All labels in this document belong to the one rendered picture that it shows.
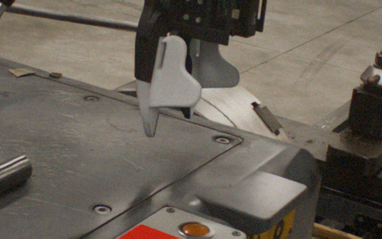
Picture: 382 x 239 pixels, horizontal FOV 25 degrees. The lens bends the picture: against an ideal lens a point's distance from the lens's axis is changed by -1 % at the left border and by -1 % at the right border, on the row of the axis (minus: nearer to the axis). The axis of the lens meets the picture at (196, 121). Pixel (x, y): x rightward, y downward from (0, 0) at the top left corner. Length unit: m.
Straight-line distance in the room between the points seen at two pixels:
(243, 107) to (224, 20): 0.37
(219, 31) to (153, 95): 0.08
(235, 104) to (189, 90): 0.34
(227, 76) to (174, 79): 0.07
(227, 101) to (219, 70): 0.27
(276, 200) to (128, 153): 0.15
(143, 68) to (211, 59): 0.08
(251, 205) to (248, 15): 0.16
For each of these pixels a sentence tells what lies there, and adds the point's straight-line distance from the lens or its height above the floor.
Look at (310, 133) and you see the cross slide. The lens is 1.76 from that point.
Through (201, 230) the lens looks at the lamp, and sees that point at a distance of 0.68.
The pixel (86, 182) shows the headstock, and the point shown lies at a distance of 0.75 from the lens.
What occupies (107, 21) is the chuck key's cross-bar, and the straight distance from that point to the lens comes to 1.04.
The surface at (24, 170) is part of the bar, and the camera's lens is 0.73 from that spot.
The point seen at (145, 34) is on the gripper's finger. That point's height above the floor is 1.38.
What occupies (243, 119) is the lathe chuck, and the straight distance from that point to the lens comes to 1.06.
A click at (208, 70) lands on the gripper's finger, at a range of 0.81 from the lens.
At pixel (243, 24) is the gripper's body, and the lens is 0.75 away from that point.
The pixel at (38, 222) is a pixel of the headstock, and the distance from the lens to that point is 0.68.
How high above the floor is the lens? 1.57
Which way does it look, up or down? 20 degrees down
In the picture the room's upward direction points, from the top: 7 degrees clockwise
